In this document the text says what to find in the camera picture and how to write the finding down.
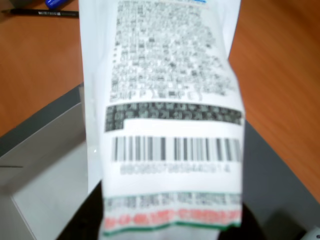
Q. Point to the white sandwich package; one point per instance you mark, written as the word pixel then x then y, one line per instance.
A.
pixel 162 75

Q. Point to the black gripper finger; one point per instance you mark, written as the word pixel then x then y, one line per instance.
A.
pixel 252 225
pixel 82 217

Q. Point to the black pencil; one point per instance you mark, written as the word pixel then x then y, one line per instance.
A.
pixel 42 13

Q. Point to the blue marker pen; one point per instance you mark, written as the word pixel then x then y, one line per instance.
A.
pixel 57 2

